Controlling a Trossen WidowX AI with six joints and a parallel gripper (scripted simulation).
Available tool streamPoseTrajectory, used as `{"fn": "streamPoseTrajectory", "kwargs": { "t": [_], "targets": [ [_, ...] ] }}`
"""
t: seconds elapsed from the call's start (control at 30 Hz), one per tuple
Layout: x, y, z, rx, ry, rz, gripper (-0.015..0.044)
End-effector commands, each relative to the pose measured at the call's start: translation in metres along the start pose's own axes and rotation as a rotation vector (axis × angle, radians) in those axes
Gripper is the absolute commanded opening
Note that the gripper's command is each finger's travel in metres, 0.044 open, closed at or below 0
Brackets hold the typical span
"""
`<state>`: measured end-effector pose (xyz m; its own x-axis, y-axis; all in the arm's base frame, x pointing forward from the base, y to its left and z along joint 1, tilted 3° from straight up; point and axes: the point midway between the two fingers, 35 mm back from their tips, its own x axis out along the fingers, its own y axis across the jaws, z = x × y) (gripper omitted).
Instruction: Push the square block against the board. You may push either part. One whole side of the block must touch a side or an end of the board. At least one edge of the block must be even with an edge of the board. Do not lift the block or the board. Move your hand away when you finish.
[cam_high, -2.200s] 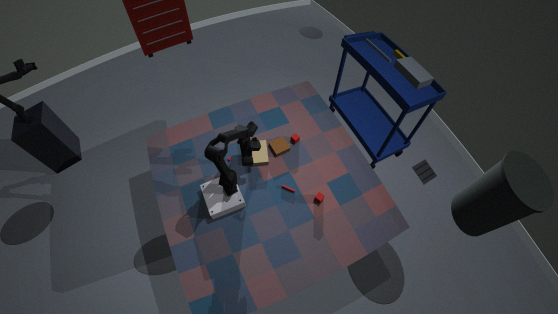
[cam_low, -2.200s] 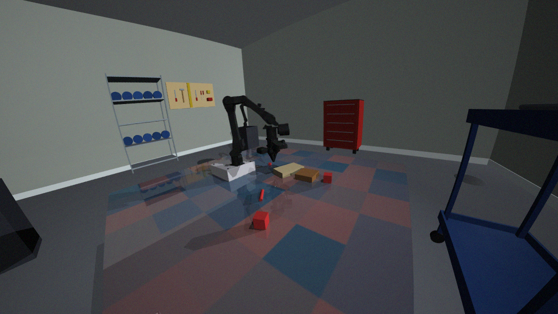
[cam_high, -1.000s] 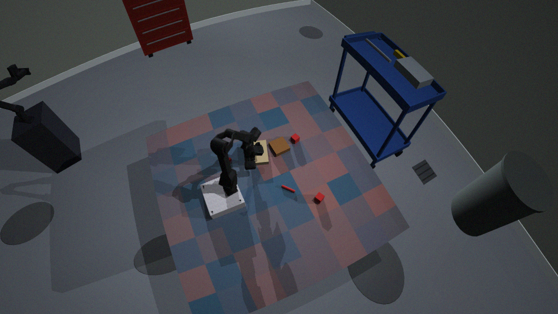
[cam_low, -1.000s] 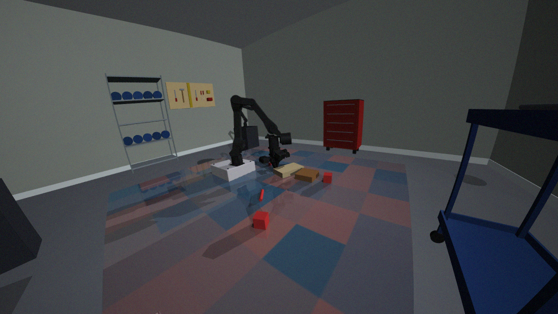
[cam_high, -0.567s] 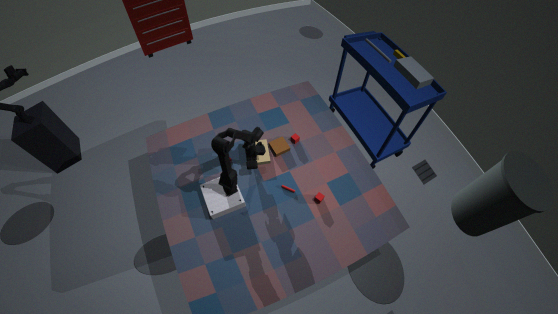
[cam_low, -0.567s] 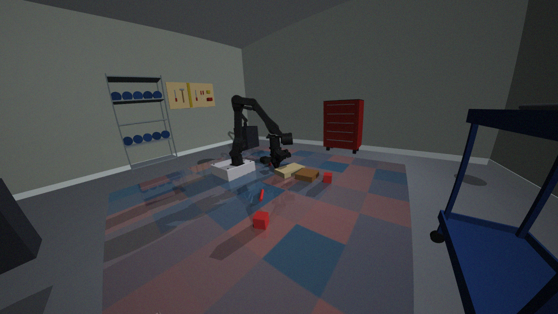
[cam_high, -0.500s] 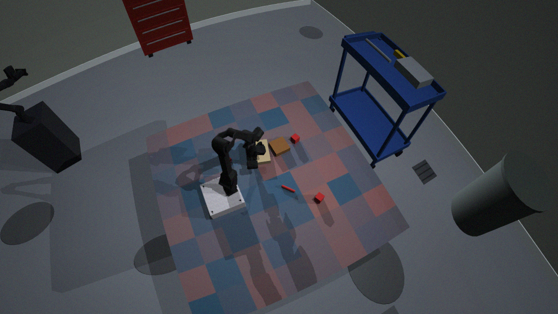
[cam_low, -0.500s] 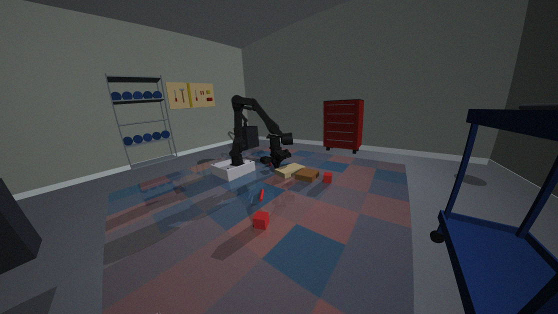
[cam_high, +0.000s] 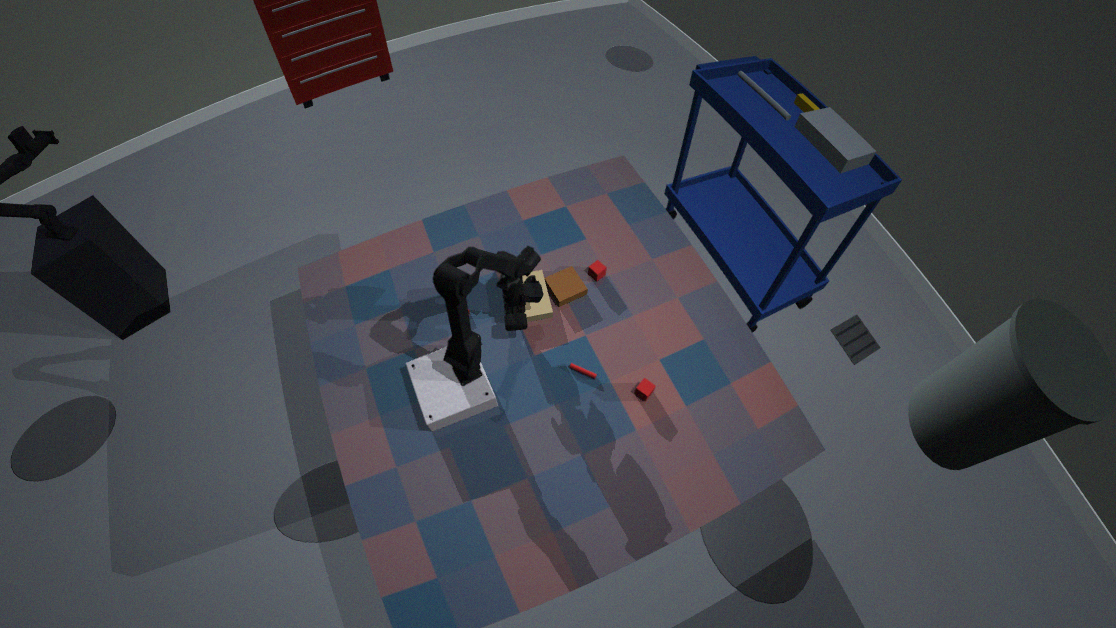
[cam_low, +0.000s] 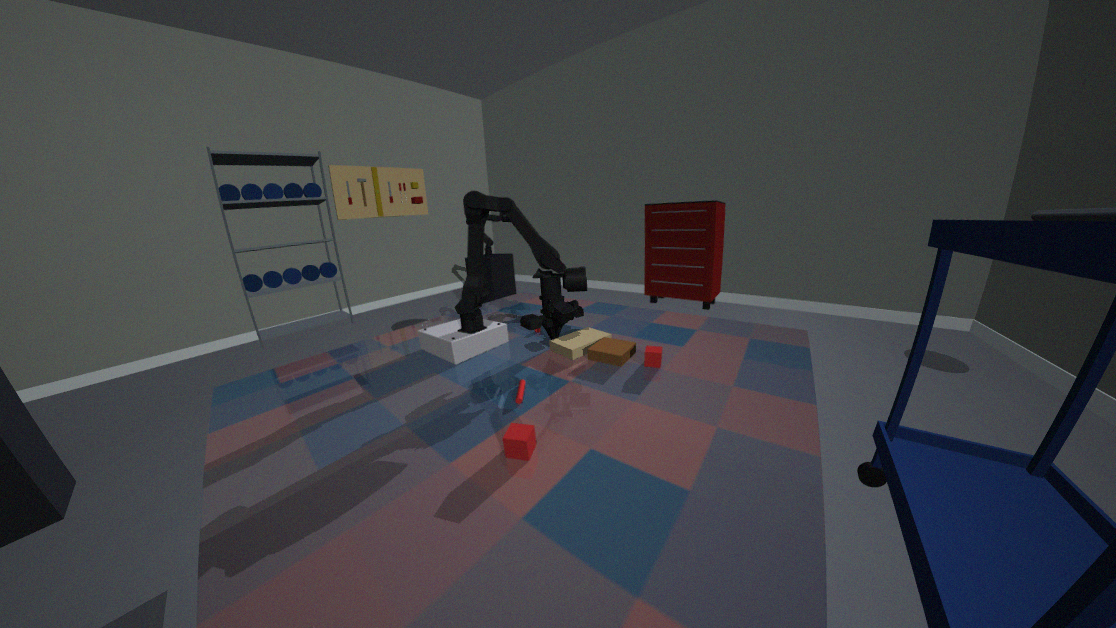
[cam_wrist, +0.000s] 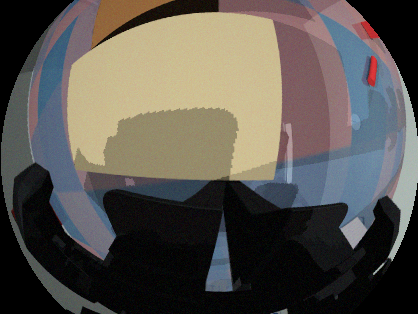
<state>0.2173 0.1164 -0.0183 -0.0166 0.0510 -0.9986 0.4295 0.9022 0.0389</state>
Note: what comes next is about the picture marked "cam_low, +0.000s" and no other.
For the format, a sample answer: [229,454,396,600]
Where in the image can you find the red cube block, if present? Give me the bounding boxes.
[502,423,537,461]
[644,345,663,368]

